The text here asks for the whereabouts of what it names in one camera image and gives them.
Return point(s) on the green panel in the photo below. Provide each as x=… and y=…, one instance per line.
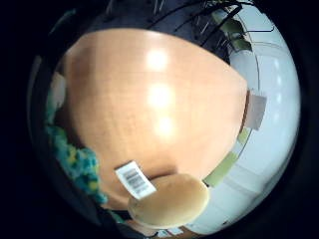
x=243, y=135
x=222, y=169

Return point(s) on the tan round soft toy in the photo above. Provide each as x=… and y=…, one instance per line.
x=169, y=202

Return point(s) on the teal yellow fuzzy soft toy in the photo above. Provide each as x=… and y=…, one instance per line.
x=78, y=164

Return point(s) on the pale brown cardboard box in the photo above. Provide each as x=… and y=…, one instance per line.
x=255, y=111

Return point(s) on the pale cream soft item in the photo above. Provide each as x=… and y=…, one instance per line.
x=58, y=90

